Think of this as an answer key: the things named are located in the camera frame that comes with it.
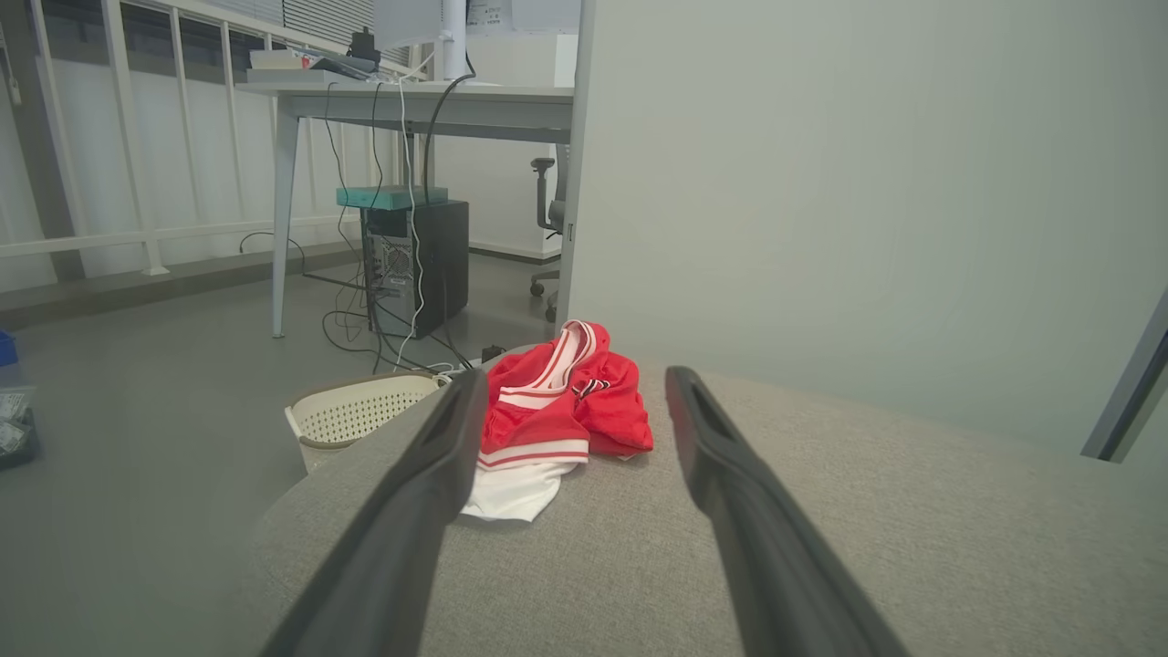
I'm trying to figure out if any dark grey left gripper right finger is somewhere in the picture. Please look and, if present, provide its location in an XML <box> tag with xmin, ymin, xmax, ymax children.
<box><xmin>665</xmin><ymin>366</ymin><xmax>911</xmax><ymax>657</ymax></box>

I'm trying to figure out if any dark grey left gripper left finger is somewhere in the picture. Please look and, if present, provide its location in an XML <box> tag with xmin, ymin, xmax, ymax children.
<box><xmin>260</xmin><ymin>368</ymin><xmax>490</xmax><ymax>657</ymax></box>

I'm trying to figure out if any red and white Bulls jersey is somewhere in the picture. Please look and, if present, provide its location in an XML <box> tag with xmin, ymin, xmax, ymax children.
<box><xmin>461</xmin><ymin>319</ymin><xmax>655</xmax><ymax>523</ymax></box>

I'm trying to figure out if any cream perforated laundry basket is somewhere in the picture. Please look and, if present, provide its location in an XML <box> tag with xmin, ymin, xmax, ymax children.
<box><xmin>285</xmin><ymin>370</ymin><xmax>450</xmax><ymax>474</ymax></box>

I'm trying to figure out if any black computer tower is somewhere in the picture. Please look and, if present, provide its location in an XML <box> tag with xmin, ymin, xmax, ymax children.
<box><xmin>360</xmin><ymin>201</ymin><xmax>470</xmax><ymax>340</ymax></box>

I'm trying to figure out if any teal flat box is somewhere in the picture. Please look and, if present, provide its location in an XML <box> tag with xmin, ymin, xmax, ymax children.
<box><xmin>336</xmin><ymin>185</ymin><xmax>450</xmax><ymax>211</ymax></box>

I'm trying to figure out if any grey office chair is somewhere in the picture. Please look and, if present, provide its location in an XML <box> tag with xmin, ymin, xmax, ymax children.
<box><xmin>529</xmin><ymin>146</ymin><xmax>572</xmax><ymax>322</ymax></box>

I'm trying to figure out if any dark tray with packets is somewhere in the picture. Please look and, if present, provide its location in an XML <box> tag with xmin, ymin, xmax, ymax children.
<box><xmin>0</xmin><ymin>383</ymin><xmax>42</xmax><ymax>472</ymax></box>

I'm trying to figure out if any white office desk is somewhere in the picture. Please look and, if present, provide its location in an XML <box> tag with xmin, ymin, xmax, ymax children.
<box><xmin>235</xmin><ymin>80</ymin><xmax>576</xmax><ymax>340</ymax></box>

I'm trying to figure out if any white boxes stack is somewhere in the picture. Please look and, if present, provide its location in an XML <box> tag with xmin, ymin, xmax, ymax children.
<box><xmin>246</xmin><ymin>48</ymin><xmax>357</xmax><ymax>88</ymax></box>

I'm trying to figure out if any white metal railing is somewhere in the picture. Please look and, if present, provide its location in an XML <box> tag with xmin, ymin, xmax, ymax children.
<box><xmin>0</xmin><ymin>0</ymin><xmax>407</xmax><ymax>279</ymax></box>

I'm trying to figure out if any white monitor with stand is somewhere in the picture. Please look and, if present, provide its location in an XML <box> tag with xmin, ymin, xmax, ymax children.
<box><xmin>374</xmin><ymin>0</ymin><xmax>585</xmax><ymax>85</ymax></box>

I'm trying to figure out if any black floor cable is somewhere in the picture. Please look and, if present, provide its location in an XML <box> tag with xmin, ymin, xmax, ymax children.
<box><xmin>239</xmin><ymin>231</ymin><xmax>366</xmax><ymax>293</ymax></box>

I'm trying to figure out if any long white computer cable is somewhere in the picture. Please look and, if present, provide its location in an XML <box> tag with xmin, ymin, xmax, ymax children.
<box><xmin>392</xmin><ymin>73</ymin><xmax>430</xmax><ymax>370</ymax></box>

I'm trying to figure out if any grey partition post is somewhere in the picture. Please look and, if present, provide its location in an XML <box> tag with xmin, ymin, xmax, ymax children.
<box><xmin>1081</xmin><ymin>290</ymin><xmax>1168</xmax><ymax>464</ymax></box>
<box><xmin>555</xmin><ymin>0</ymin><xmax>599</xmax><ymax>325</ymax></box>

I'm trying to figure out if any thick black computer cable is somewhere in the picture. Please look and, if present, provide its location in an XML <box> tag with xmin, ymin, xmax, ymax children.
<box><xmin>422</xmin><ymin>55</ymin><xmax>477</xmax><ymax>206</ymax></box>

